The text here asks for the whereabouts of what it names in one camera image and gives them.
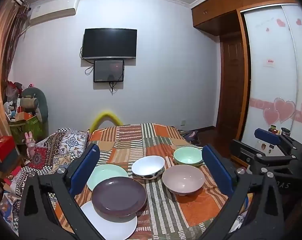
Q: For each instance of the yellow curved tube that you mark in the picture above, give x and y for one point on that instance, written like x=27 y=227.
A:
x=108 y=116

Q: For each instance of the black wall television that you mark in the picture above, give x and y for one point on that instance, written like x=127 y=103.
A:
x=109 y=42

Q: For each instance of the white plate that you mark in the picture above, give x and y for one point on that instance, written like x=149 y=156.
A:
x=121 y=227

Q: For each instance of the purple plate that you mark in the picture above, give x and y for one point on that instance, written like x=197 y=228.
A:
x=118 y=195

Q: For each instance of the brown wooden door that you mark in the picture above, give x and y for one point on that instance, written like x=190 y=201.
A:
x=232 y=85

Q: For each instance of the purple bag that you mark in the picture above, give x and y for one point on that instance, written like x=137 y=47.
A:
x=192 y=137

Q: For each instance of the dark blue box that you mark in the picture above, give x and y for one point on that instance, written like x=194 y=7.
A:
x=5 y=166

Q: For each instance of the orange patchwork blanket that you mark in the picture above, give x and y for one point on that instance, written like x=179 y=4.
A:
x=196 y=210

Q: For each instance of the wooden overhead cabinet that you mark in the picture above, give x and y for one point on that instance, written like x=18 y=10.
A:
x=223 y=7

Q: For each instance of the light green plate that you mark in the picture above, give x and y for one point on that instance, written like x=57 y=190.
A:
x=105 y=173

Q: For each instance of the small black wall monitor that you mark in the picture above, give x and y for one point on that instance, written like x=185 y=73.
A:
x=108 y=70

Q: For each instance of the patterned checkered quilt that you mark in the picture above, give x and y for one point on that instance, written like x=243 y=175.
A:
x=53 y=145

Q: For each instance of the dark small jar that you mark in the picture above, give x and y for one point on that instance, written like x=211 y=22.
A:
x=285 y=130
x=273 y=128

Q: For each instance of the white air conditioner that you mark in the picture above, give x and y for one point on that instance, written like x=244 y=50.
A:
x=53 y=11

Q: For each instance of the pink bowl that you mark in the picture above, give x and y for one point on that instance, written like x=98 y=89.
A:
x=183 y=180

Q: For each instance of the orange brown curtain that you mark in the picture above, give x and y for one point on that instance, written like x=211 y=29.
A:
x=3 y=62

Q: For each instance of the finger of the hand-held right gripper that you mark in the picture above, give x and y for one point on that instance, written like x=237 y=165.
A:
x=267 y=136
x=246 y=152

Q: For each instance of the pink rabbit figure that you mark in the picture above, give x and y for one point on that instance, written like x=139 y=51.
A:
x=30 y=142

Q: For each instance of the white black-spotted bowl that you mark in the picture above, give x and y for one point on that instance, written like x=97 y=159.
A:
x=147 y=165

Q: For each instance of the green cardboard box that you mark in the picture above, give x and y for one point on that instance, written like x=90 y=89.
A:
x=32 y=127

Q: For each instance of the pile of assorted clutter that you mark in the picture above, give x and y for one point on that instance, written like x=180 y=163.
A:
x=13 y=100

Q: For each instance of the red box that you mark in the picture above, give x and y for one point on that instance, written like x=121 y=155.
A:
x=2 y=147

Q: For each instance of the white heart-print sliding door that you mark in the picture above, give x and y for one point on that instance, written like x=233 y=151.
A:
x=271 y=92

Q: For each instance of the light green bowl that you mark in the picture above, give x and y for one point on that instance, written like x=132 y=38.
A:
x=188 y=156

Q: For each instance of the colourful printed box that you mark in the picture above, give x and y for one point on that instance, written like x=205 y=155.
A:
x=8 y=210

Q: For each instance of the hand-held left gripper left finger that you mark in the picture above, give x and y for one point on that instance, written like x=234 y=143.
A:
x=83 y=171

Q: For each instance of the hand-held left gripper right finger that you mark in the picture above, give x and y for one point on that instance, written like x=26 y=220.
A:
x=216 y=171

